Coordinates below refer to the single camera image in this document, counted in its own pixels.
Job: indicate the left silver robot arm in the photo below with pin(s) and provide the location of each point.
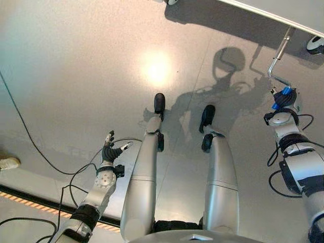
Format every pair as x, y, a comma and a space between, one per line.
102, 186

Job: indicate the dark robot foot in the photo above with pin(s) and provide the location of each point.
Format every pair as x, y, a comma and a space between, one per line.
159, 102
207, 116

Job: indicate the right silver robot leg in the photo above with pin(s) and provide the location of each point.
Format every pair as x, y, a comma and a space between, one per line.
220, 177

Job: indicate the white black bed caster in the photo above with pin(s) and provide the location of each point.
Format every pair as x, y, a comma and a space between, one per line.
172, 1
316, 45

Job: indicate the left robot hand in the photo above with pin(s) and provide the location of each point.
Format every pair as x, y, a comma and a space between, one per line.
109, 153

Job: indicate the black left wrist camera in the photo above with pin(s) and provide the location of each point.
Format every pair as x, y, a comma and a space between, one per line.
119, 170

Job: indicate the left dark robot foot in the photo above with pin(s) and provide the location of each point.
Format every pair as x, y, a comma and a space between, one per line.
159, 102

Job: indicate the silver robot leg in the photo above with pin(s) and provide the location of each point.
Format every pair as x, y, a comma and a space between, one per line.
141, 177
220, 177

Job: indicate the silver robot torso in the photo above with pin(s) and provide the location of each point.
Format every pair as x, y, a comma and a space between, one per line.
192, 233

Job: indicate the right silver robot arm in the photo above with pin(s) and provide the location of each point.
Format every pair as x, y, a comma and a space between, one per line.
294, 152

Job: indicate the silver bed crank blue grip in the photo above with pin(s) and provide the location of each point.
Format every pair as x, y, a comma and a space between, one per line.
275, 58

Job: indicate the left silver robot leg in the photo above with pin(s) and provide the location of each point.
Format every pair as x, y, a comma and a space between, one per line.
141, 177

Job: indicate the black orange floor strip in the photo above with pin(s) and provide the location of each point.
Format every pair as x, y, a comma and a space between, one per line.
38, 202

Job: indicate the person's white shoe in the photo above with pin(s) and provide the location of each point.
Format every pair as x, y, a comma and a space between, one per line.
8, 163

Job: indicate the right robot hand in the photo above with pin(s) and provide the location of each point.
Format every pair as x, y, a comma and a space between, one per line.
285, 99

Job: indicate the white hospital bed frame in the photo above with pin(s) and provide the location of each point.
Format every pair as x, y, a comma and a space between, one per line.
276, 14

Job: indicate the right dark robot foot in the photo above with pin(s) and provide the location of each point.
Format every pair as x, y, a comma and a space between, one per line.
207, 116

